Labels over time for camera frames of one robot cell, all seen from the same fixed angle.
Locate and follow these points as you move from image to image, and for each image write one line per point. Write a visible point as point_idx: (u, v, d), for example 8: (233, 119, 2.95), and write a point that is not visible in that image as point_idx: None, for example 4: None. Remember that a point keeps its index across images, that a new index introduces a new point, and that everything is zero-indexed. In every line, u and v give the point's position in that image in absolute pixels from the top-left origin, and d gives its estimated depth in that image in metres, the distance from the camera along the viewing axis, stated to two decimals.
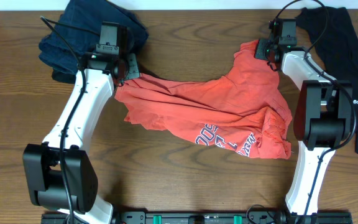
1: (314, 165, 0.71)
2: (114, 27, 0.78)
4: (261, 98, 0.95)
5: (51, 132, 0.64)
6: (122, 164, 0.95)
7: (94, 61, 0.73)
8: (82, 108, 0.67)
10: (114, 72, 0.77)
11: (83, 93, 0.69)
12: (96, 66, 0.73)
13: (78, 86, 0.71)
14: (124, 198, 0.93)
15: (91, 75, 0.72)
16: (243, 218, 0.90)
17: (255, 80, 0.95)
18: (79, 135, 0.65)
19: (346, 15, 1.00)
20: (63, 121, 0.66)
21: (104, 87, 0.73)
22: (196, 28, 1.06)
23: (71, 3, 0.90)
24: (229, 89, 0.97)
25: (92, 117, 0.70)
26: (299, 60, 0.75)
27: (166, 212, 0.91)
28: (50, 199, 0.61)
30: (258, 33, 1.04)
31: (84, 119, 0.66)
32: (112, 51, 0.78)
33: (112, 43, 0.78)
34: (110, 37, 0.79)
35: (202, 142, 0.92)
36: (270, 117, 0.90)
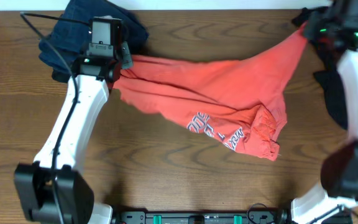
1: (330, 207, 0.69)
2: (107, 25, 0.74)
4: (264, 96, 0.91)
5: (43, 149, 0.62)
6: (123, 164, 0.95)
7: (86, 66, 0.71)
8: (73, 121, 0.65)
10: (109, 76, 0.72)
11: (76, 103, 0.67)
12: (89, 72, 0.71)
13: (71, 94, 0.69)
14: (124, 198, 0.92)
15: (84, 84, 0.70)
16: (243, 218, 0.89)
17: (271, 71, 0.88)
18: (72, 152, 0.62)
19: None
20: (55, 136, 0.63)
21: (97, 96, 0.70)
22: (196, 28, 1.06)
23: (71, 3, 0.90)
24: (235, 75, 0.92)
25: (86, 130, 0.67)
26: None
27: (166, 212, 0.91)
28: (45, 217, 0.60)
30: (258, 32, 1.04)
31: (76, 134, 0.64)
32: (105, 51, 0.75)
33: (105, 43, 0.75)
34: (104, 35, 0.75)
35: (193, 129, 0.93)
36: (262, 115, 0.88)
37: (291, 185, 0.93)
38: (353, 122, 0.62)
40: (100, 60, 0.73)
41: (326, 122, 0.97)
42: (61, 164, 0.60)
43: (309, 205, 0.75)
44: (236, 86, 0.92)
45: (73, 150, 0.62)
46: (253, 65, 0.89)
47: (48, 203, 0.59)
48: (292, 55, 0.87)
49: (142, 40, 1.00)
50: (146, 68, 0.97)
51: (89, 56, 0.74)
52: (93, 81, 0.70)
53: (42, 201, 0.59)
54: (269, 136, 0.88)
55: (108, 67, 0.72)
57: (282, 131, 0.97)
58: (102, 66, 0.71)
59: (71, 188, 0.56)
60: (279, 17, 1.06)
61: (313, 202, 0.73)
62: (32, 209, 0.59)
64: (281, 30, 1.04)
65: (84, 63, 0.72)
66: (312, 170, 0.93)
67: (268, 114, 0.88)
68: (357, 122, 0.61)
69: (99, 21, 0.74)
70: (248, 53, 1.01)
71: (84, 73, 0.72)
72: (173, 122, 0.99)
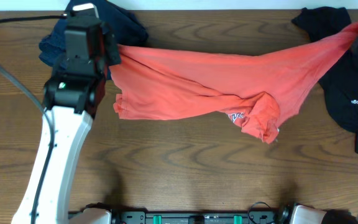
1: None
2: (81, 35, 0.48)
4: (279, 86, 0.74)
5: (19, 208, 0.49)
6: (122, 164, 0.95)
7: (61, 93, 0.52)
8: (52, 173, 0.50)
10: (89, 99, 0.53)
11: (51, 148, 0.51)
12: (64, 99, 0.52)
13: (45, 133, 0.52)
14: (125, 198, 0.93)
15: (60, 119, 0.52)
16: (243, 218, 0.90)
17: (304, 63, 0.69)
18: (53, 212, 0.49)
19: (345, 15, 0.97)
20: (32, 192, 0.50)
21: (80, 132, 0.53)
22: (196, 29, 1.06)
23: (71, 2, 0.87)
24: (255, 65, 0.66)
25: (69, 176, 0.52)
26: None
27: (167, 212, 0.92)
28: None
30: (258, 33, 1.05)
31: (56, 186, 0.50)
32: (86, 69, 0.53)
33: (81, 57, 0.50)
34: (77, 48, 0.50)
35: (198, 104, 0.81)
36: (266, 104, 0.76)
37: (291, 185, 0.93)
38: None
40: (79, 81, 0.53)
41: (327, 122, 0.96)
42: None
43: None
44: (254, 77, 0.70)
45: (54, 210, 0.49)
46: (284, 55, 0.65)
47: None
48: (324, 50, 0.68)
49: (142, 39, 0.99)
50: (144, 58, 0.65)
51: (66, 76, 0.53)
52: (71, 115, 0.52)
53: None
54: (268, 126, 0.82)
55: (87, 90, 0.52)
57: (283, 131, 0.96)
58: (80, 91, 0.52)
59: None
60: (280, 17, 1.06)
61: None
62: None
64: (281, 30, 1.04)
65: (57, 89, 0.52)
66: (311, 170, 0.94)
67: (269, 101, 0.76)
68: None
69: (73, 28, 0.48)
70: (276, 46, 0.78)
71: (58, 101, 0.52)
72: (173, 121, 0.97)
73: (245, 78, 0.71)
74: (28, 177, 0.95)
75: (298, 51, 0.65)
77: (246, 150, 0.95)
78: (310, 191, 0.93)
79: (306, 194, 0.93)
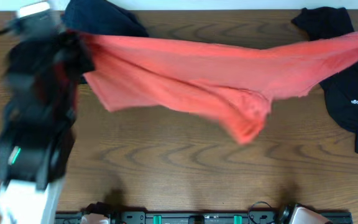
1: None
2: (27, 84, 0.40)
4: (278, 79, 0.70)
5: None
6: (122, 164, 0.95)
7: (14, 167, 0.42)
8: None
10: (51, 160, 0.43)
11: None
12: (19, 172, 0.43)
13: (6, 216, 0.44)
14: (124, 198, 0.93)
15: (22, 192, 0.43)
16: (243, 218, 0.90)
17: (293, 71, 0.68)
18: None
19: (345, 15, 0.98)
20: None
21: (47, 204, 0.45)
22: (196, 29, 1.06)
23: (72, 3, 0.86)
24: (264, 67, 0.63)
25: None
26: None
27: (167, 212, 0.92)
28: None
30: (258, 33, 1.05)
31: None
32: (41, 126, 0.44)
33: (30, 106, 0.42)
34: (25, 98, 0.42)
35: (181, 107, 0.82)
36: (257, 105, 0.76)
37: (291, 185, 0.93)
38: None
40: (44, 127, 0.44)
41: (327, 123, 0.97)
42: None
43: None
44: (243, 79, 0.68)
45: None
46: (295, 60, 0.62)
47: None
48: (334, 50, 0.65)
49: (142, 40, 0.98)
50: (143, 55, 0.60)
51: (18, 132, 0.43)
52: (30, 194, 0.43)
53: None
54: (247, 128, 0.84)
55: (49, 149, 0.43)
57: (283, 131, 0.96)
58: (39, 152, 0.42)
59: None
60: (279, 17, 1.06)
61: None
62: None
64: (280, 30, 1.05)
65: (9, 162, 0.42)
66: (311, 170, 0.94)
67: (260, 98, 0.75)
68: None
69: (14, 75, 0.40)
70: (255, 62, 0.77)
71: (13, 177, 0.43)
72: (173, 121, 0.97)
73: (242, 78, 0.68)
74: None
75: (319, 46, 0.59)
77: (247, 150, 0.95)
78: (310, 191, 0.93)
79: (306, 194, 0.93)
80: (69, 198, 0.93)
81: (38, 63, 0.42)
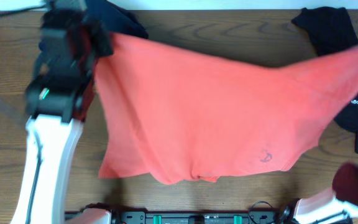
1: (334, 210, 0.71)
2: (59, 38, 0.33)
4: (249, 157, 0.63)
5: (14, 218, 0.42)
6: None
7: (44, 102, 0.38)
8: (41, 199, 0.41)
10: (76, 105, 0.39)
11: (39, 163, 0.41)
12: (47, 107, 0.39)
13: (35, 157, 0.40)
14: (125, 198, 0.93)
15: (43, 125, 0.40)
16: (243, 218, 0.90)
17: (317, 94, 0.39)
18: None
19: (346, 15, 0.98)
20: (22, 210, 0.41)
21: (66, 150, 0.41)
22: (196, 29, 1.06)
23: None
24: (271, 122, 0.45)
25: (58, 192, 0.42)
26: None
27: (166, 212, 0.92)
28: None
30: (258, 33, 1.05)
31: (47, 206, 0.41)
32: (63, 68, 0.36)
33: (63, 62, 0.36)
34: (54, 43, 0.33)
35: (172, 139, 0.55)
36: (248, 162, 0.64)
37: (291, 185, 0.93)
38: None
40: (62, 81, 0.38)
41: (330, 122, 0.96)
42: None
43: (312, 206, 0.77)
44: (198, 110, 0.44)
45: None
46: (273, 109, 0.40)
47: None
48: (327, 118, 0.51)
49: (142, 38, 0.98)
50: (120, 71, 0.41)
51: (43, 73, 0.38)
52: (59, 127, 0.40)
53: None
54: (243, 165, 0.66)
55: (73, 94, 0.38)
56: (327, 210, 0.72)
57: None
58: (64, 98, 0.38)
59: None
60: (280, 17, 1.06)
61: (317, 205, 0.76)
62: None
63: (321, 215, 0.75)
64: (281, 30, 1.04)
65: (38, 97, 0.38)
66: (312, 170, 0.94)
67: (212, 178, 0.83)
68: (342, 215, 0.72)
69: (48, 26, 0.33)
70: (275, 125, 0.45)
71: (41, 110, 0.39)
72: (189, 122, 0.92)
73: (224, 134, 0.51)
74: None
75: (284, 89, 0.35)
77: None
78: (310, 190, 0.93)
79: (306, 194, 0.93)
80: (69, 198, 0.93)
81: (69, 21, 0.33)
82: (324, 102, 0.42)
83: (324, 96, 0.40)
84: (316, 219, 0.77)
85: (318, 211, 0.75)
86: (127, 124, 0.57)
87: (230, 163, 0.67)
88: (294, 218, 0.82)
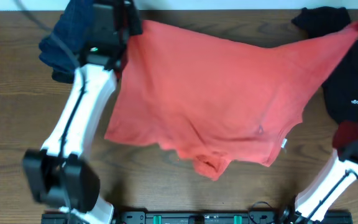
1: (336, 178, 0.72)
2: (109, 9, 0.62)
4: (240, 117, 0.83)
5: (51, 135, 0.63)
6: (123, 164, 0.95)
7: (93, 56, 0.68)
8: (79, 114, 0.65)
10: (116, 65, 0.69)
11: (82, 94, 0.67)
12: (96, 62, 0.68)
13: (78, 84, 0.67)
14: (124, 198, 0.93)
15: (92, 71, 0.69)
16: (243, 218, 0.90)
17: (301, 65, 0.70)
18: (79, 141, 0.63)
19: (347, 17, 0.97)
20: (63, 124, 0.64)
21: (105, 86, 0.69)
22: (196, 29, 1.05)
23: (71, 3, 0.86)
24: (247, 78, 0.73)
25: (95, 115, 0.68)
26: None
27: (166, 212, 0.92)
28: (51, 201, 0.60)
30: (258, 33, 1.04)
31: (82, 124, 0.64)
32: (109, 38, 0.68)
33: (109, 30, 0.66)
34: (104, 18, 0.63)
35: (181, 91, 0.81)
36: (241, 126, 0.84)
37: (291, 185, 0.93)
38: None
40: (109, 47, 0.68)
41: (329, 123, 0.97)
42: (69, 152, 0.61)
43: (313, 187, 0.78)
44: (198, 74, 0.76)
45: (79, 139, 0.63)
46: (264, 79, 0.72)
47: (55, 186, 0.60)
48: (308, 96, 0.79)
49: None
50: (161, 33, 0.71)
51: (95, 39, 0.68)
52: (102, 76, 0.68)
53: (49, 187, 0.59)
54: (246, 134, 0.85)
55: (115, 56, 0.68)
56: (327, 185, 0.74)
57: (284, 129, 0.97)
58: (107, 56, 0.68)
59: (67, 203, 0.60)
60: (280, 17, 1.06)
61: (318, 181, 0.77)
62: (40, 193, 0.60)
63: (323, 193, 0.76)
64: (281, 31, 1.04)
65: (90, 52, 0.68)
66: (311, 169, 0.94)
67: (220, 162, 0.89)
68: (342, 186, 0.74)
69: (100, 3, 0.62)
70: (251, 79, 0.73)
71: (90, 61, 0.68)
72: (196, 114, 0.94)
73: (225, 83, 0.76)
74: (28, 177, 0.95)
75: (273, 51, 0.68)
77: None
78: None
79: None
80: None
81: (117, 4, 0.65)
82: (312, 71, 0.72)
83: (309, 66, 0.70)
84: (319, 200, 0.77)
85: (319, 190, 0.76)
86: (148, 84, 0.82)
87: (232, 127, 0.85)
88: (297, 211, 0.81)
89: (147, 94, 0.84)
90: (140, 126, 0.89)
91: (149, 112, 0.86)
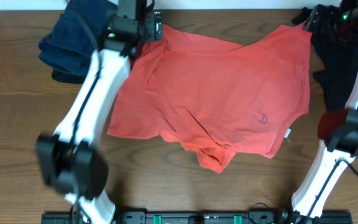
1: (327, 169, 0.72)
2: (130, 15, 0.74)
4: (242, 106, 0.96)
5: (64, 120, 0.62)
6: (123, 164, 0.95)
7: (110, 42, 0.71)
8: (92, 100, 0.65)
10: (132, 52, 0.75)
11: (98, 78, 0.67)
12: (112, 46, 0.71)
13: (94, 68, 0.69)
14: (124, 198, 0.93)
15: (106, 55, 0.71)
16: (243, 218, 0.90)
17: (281, 56, 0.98)
18: (92, 127, 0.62)
19: None
20: (75, 110, 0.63)
21: (119, 72, 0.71)
22: (196, 28, 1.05)
23: (71, 3, 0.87)
24: (239, 69, 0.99)
25: (104, 109, 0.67)
26: None
27: (166, 212, 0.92)
28: (59, 185, 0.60)
30: (258, 33, 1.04)
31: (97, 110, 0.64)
32: (130, 26, 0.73)
33: (130, 18, 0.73)
34: (128, 12, 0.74)
35: (188, 86, 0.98)
36: (241, 120, 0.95)
37: (292, 185, 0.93)
38: (357, 89, 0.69)
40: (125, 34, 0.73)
41: None
42: (82, 136, 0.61)
43: (306, 183, 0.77)
44: (201, 70, 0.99)
45: (92, 126, 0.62)
46: (249, 64, 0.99)
47: (63, 174, 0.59)
48: (302, 82, 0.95)
49: None
50: (177, 42, 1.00)
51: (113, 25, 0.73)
52: (116, 57, 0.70)
53: (59, 171, 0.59)
54: (244, 127, 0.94)
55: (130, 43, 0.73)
56: (320, 179, 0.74)
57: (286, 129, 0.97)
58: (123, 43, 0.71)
59: (74, 190, 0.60)
60: (281, 17, 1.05)
61: (311, 176, 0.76)
62: (49, 177, 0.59)
63: (317, 186, 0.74)
64: None
65: (107, 38, 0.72)
66: None
67: (224, 155, 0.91)
68: (334, 178, 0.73)
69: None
70: (242, 76, 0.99)
71: (107, 47, 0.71)
72: (197, 112, 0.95)
73: (222, 79, 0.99)
74: (29, 176, 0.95)
75: (253, 52, 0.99)
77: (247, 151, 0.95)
78: None
79: None
80: None
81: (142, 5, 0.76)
82: (291, 65, 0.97)
83: (285, 62, 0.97)
84: (314, 196, 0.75)
85: (313, 184, 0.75)
86: (159, 83, 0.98)
87: (233, 121, 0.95)
88: (296, 211, 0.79)
89: (156, 94, 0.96)
90: (143, 121, 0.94)
91: (155, 109, 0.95)
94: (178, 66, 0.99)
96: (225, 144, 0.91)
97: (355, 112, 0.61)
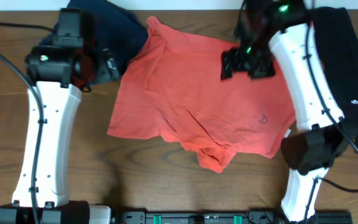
1: (309, 185, 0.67)
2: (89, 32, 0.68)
4: (242, 106, 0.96)
5: (20, 185, 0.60)
6: (122, 165, 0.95)
7: (43, 67, 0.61)
8: (44, 149, 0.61)
10: (74, 69, 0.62)
11: (42, 124, 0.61)
12: (46, 73, 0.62)
13: (35, 110, 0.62)
14: (124, 198, 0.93)
15: (45, 86, 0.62)
16: (243, 218, 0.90)
17: None
18: (50, 183, 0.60)
19: (345, 16, 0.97)
20: (27, 168, 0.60)
21: (68, 106, 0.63)
22: (196, 29, 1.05)
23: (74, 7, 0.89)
24: None
25: (61, 153, 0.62)
26: (301, 74, 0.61)
27: (166, 212, 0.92)
28: None
30: None
31: (51, 160, 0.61)
32: (74, 44, 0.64)
33: (73, 35, 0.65)
34: (69, 25, 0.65)
35: (188, 86, 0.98)
36: (241, 120, 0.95)
37: None
38: (298, 109, 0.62)
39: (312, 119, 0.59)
40: (58, 51, 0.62)
41: None
42: (43, 201, 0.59)
43: (291, 196, 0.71)
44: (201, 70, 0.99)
45: (52, 183, 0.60)
46: None
47: None
48: None
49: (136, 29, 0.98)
50: (176, 42, 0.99)
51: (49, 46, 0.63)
52: (56, 88, 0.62)
53: None
54: (243, 127, 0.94)
55: (69, 60, 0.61)
56: (304, 193, 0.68)
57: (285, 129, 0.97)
58: (63, 62, 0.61)
59: None
60: None
61: (294, 190, 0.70)
62: None
63: (305, 198, 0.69)
64: None
65: (40, 61, 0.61)
66: None
67: (224, 155, 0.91)
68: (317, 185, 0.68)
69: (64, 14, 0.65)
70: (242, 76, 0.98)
71: (42, 74, 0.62)
72: (197, 113, 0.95)
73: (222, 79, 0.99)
74: None
75: None
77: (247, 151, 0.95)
78: None
79: None
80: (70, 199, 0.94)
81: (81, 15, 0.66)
82: None
83: None
84: (304, 206, 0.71)
85: (300, 198, 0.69)
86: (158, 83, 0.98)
87: (233, 121, 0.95)
88: (292, 221, 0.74)
89: (156, 94, 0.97)
90: (143, 121, 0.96)
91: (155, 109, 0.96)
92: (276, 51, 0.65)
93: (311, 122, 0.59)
94: (178, 67, 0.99)
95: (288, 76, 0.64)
96: (225, 144, 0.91)
97: (315, 132, 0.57)
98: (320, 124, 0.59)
